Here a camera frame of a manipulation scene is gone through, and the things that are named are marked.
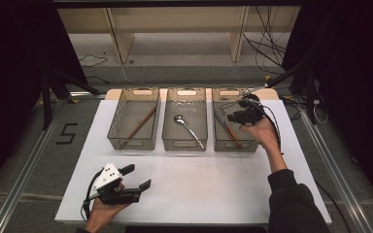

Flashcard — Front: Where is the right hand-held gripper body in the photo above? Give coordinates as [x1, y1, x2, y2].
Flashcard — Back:
[237, 83, 270, 127]

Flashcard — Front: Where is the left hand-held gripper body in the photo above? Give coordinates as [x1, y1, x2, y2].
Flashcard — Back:
[92, 162, 143, 206]

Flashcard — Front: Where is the wooden-handled fork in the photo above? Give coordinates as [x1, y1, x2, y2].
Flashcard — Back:
[221, 111, 241, 147]

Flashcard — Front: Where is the smoky clear plastic basket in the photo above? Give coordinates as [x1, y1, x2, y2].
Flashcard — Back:
[107, 86, 161, 151]
[161, 86, 209, 152]
[211, 86, 263, 153]

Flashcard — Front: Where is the brown wooden chopstick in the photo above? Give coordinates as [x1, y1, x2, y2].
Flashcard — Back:
[121, 106, 158, 146]
[119, 108, 158, 148]

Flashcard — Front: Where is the shiny metal spoon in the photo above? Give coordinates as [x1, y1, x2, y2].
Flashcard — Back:
[173, 114, 206, 150]

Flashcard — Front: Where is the person's right hand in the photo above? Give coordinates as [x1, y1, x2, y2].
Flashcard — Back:
[239, 116, 282, 153]

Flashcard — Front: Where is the person's left hand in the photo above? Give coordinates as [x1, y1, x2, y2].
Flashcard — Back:
[85, 183, 132, 233]

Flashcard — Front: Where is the white table sheet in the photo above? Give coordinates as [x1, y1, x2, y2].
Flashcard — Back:
[53, 99, 333, 227]

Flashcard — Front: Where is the black metal stand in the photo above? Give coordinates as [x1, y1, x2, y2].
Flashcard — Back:
[261, 59, 319, 126]

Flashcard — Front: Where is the black tripod stand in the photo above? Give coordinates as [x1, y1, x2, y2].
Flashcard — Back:
[39, 68, 103, 131]

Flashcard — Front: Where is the light wooden shelf unit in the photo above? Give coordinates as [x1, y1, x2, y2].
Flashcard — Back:
[57, 6, 302, 64]

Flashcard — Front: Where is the right hand-held gripper cable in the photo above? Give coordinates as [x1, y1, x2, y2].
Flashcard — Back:
[219, 97, 285, 155]

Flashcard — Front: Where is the hand-held gripper cable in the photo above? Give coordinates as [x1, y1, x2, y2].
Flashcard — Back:
[219, 97, 285, 155]
[82, 167, 107, 223]

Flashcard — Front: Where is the left hand-held gripper cable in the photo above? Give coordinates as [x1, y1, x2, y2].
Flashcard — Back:
[82, 167, 107, 223]

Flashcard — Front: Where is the bundle of hanging black cables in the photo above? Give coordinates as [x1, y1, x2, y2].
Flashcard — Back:
[242, 5, 293, 76]

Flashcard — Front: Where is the aluminium floor rail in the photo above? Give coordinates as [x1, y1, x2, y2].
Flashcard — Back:
[0, 91, 109, 233]
[298, 109, 373, 233]

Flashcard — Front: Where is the thin black floor cable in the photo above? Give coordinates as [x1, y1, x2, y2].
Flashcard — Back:
[78, 53, 109, 69]

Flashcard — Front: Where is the thick black floor cable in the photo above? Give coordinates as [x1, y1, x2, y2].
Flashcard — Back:
[315, 180, 353, 233]

